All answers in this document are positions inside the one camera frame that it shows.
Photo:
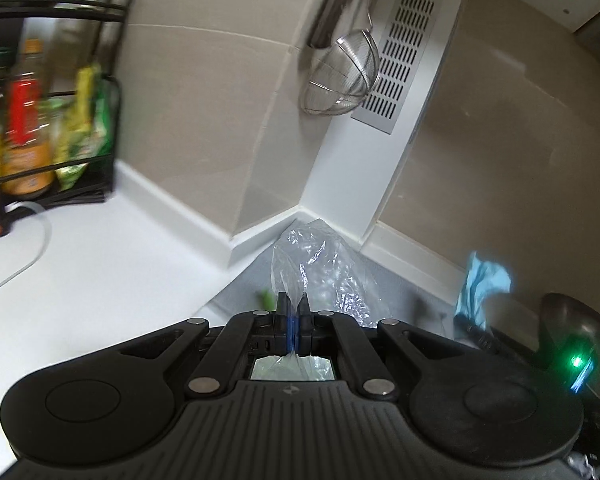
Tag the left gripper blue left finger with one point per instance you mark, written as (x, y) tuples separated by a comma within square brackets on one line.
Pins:
[(282, 323)]

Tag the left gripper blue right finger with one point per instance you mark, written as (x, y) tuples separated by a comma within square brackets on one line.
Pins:
[(304, 325)]

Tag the clear green plastic package bag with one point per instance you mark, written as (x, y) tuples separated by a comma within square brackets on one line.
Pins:
[(340, 350)]

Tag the black wok pan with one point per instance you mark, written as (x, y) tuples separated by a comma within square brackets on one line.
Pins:
[(561, 315)]

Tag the grey textured counter mat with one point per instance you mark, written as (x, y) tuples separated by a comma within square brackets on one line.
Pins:
[(313, 258)]

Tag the hanging metal mesh strainer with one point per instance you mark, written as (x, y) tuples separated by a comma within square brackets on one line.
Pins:
[(345, 75)]

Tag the green yellow snack packet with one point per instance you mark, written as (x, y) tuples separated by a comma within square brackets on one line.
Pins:
[(85, 129)]

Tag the orange oil bottle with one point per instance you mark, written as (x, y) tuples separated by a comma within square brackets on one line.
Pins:
[(27, 144)]

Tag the grey wall vent grille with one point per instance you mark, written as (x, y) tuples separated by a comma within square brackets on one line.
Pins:
[(401, 48)]

